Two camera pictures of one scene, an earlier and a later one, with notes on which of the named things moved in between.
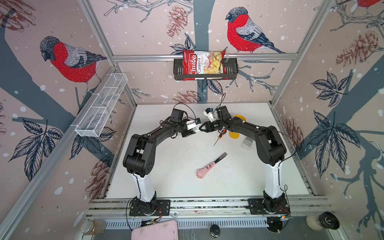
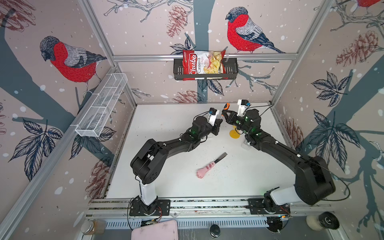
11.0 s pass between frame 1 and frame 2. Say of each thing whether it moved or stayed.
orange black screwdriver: moved
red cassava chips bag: stayed
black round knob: stayed
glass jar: stayed
